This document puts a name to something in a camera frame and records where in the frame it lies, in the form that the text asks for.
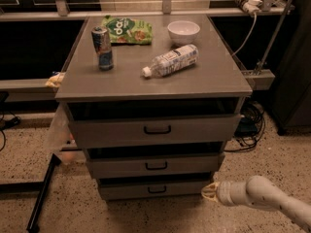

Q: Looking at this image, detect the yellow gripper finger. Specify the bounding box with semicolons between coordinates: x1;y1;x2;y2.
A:
202;182;220;192
201;189;218;202

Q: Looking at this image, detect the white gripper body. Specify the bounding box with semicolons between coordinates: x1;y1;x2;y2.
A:
216;181;248;207

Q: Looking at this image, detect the grey bottom drawer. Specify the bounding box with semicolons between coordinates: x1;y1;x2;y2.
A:
98;178;211;200

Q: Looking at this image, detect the grey drawer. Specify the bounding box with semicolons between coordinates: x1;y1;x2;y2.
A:
69;115;240;149
86;153;225;179
98;178;211;200

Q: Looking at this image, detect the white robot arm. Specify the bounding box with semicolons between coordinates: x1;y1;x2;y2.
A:
201;176;311;233

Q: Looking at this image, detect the grey middle drawer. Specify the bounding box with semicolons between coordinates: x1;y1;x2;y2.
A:
86;153;225;179

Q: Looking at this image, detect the grey top drawer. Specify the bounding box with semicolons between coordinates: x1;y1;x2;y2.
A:
69;115;240;149

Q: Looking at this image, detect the grey drawer cabinet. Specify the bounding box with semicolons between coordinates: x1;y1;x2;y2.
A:
56;15;252;186

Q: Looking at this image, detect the clear plastic water bottle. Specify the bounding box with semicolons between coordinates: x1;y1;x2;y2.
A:
142;44;198;78

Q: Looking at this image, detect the white bowl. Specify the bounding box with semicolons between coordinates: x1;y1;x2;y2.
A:
167;20;200;46

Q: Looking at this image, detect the clear plastic bag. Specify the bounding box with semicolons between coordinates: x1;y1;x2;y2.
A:
45;105;86;164

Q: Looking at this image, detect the green snack bag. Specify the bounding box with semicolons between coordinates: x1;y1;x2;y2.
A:
101;16;153;45

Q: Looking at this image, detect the blue drink can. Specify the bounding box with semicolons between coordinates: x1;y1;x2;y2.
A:
91;26;114;71

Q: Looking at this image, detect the white power strip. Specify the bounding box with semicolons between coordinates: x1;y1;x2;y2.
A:
233;0;259;16

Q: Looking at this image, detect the yellow crumpled cloth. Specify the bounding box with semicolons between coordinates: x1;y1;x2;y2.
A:
46;73;65;88

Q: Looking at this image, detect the black floor cables bundle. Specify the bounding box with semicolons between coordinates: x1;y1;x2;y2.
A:
224;100;266;153

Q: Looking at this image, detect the grey metal rail beam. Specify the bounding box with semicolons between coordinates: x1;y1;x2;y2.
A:
242;69;275;90

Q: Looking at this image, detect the black metal frame leg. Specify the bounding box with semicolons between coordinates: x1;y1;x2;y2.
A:
0;154;61;233

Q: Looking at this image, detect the white power cable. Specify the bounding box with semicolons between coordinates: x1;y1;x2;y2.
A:
230;13;258;57

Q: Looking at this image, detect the black cable left floor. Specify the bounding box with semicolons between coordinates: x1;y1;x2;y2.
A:
0;90;21;152

